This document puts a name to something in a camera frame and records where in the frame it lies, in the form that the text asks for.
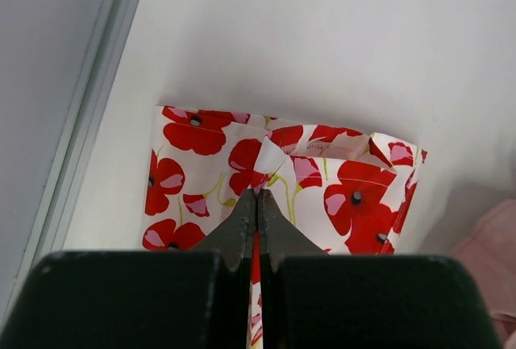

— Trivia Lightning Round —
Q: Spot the pink crumpled garment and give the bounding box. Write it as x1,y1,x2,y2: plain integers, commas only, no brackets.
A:
453,200,515,348

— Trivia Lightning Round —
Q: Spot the left aluminium frame post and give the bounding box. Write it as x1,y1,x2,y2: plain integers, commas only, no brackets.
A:
1,0,139,316

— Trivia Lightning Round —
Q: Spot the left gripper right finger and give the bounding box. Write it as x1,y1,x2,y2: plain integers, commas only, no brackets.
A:
256,190,501,348

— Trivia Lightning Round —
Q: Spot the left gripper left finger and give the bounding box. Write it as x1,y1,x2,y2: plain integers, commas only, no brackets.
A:
1,190,256,348

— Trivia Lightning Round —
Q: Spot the red poppy print skirt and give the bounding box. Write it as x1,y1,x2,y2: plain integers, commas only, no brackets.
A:
141,105,428,349

